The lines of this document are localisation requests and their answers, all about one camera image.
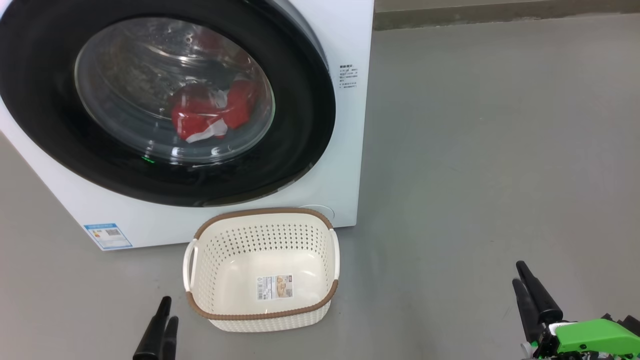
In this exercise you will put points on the black round glass washer door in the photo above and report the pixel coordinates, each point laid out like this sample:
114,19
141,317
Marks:
300,120

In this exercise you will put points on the stainless steel washing machine drum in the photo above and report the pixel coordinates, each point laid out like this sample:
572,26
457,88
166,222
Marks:
130,70

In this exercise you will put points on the cream perforated basket brown rim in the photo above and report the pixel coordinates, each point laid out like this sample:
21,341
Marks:
265,315

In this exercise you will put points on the printed product label sticker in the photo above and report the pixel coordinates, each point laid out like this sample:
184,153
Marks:
275,287

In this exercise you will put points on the red and white garment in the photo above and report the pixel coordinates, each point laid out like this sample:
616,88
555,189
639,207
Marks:
195,112

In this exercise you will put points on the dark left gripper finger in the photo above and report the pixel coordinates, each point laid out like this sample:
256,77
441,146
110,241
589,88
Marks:
171,342
152,340

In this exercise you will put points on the grey wall baseboard strip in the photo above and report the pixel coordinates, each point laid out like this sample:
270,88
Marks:
500,19

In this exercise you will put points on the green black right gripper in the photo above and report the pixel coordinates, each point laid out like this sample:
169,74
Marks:
590,337

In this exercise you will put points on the white front-load washing machine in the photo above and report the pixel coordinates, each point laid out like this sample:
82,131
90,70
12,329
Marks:
345,40

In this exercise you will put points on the blue energy label sticker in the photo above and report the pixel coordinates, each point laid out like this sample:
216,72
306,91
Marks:
107,236

